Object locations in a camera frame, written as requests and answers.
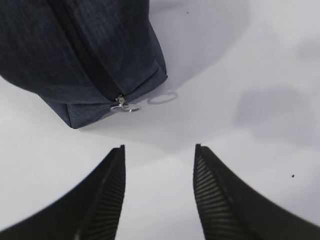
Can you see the dark navy fabric lunch bag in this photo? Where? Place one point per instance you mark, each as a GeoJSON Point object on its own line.
{"type": "Point", "coordinates": [83, 58]}

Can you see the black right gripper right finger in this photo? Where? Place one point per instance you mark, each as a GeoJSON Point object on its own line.
{"type": "Point", "coordinates": [229, 209]}

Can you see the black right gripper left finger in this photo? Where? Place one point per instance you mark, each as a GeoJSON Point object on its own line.
{"type": "Point", "coordinates": [90, 211]}

